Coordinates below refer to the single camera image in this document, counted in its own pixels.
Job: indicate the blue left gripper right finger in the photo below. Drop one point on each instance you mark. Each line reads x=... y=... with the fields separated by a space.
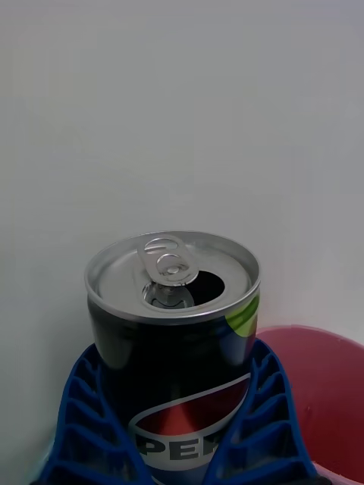
x=269 y=435

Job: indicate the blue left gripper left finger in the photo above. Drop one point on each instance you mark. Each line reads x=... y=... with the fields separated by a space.
x=87 y=435

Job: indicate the black drink can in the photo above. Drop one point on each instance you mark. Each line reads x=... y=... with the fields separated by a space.
x=170 y=363

